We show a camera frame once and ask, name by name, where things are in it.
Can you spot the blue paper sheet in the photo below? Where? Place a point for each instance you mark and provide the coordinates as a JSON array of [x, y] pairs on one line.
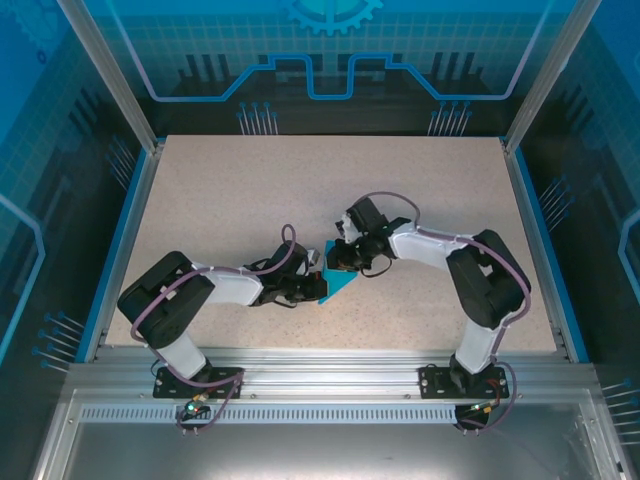
[[336, 288]]

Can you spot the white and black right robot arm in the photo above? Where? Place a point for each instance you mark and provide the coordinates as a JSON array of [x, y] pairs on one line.
[[490, 285]]

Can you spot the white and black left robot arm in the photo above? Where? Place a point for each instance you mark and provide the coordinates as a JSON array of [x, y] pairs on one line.
[[165, 300]]

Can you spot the metal tray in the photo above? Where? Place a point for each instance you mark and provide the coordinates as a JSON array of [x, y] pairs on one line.
[[325, 450]]

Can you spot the blue table edge strip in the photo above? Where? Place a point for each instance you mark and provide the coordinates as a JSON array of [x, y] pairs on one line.
[[116, 250], [550, 250]]

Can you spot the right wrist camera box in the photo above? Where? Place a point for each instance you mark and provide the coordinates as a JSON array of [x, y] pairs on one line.
[[346, 227]]

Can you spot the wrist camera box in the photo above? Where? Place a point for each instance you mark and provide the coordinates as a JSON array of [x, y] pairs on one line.
[[315, 256], [346, 227]]

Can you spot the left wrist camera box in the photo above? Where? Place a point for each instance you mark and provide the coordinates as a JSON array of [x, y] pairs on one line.
[[315, 256]]

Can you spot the aluminium mounting rail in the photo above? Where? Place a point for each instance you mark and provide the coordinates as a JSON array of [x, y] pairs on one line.
[[325, 370]]

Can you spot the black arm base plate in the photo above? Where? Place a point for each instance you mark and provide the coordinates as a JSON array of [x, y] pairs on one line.
[[432, 382], [162, 387]]

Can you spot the aluminium side rail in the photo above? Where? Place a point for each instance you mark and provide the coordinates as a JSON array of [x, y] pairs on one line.
[[537, 250], [128, 250]]

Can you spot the aluminium corner post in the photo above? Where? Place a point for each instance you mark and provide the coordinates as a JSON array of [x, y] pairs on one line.
[[547, 75], [116, 75]]

